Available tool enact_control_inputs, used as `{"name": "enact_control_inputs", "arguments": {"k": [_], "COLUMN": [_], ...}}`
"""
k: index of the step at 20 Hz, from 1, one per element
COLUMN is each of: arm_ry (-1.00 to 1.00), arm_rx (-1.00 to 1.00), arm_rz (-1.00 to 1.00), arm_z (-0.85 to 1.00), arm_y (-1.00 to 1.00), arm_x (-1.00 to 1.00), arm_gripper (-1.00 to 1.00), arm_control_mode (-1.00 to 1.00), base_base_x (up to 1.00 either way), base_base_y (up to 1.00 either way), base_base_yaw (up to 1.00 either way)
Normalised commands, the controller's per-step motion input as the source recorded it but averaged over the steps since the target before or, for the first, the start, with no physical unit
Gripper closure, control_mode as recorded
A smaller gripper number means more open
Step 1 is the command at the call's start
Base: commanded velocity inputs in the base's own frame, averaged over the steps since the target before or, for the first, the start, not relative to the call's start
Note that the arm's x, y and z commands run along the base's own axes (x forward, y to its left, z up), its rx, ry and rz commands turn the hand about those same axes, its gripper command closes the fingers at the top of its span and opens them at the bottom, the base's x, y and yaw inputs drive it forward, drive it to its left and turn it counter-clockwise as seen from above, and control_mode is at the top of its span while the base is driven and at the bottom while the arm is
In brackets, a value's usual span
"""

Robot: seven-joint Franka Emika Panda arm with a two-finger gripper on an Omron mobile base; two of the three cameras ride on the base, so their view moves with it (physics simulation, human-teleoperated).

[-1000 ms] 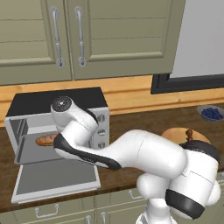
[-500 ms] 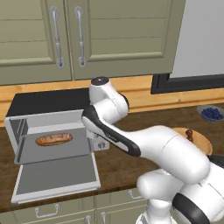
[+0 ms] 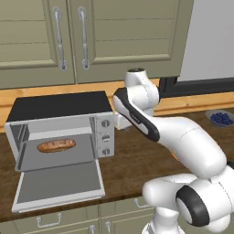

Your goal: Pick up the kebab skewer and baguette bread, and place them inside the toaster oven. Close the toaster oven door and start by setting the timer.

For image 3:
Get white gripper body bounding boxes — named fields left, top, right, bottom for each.
left=113, top=111, right=133, bottom=132

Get blueberries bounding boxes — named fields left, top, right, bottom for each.
left=210, top=112, right=234, bottom=126

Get silver drawer handle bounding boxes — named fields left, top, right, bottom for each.
left=36, top=212, right=64, bottom=229
left=133, top=197, right=152, bottom=210

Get grey oven tray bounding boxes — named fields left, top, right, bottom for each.
left=15, top=133, right=99, bottom=173

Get brown baguette bread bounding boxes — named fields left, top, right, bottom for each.
left=37, top=138, right=77, bottom=154

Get silver toaster oven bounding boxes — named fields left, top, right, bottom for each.
left=4, top=90, right=116, bottom=172

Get olive base cupboard door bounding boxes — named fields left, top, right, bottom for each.
left=56, top=223, right=101, bottom=234
left=100, top=213, right=154, bottom=234

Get grey bowl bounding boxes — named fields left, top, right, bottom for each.
left=205, top=109, right=234, bottom=129

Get olive drawer front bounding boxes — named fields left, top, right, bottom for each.
left=0, top=204, right=101, bottom=234
left=98, top=196, right=157, bottom=219

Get toaster oven door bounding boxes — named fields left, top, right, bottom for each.
left=11, top=159, right=106, bottom=214

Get olive wall cupboard door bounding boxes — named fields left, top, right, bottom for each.
left=68, top=0, right=195, bottom=85
left=0, top=0, right=76, bottom=90

